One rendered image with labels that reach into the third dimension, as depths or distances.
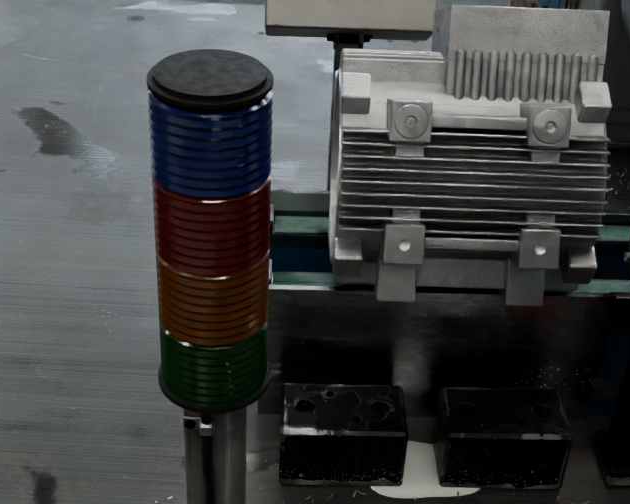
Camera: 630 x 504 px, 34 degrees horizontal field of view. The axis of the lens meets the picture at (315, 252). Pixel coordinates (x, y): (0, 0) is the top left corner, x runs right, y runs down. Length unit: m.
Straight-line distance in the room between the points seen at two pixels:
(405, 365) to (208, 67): 0.44
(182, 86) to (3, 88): 1.03
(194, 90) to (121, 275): 0.62
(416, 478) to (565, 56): 0.35
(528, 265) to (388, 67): 0.18
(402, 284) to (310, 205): 0.18
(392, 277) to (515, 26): 0.21
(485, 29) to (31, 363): 0.50
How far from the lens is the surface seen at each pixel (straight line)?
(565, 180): 0.80
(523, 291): 0.83
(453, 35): 0.80
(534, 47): 0.82
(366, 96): 0.77
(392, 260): 0.77
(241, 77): 0.50
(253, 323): 0.56
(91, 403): 0.94
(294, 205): 0.96
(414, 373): 0.90
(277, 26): 1.05
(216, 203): 0.50
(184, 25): 1.70
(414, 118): 0.75
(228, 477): 0.65
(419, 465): 0.88
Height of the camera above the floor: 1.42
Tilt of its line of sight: 34 degrees down
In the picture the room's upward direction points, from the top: 3 degrees clockwise
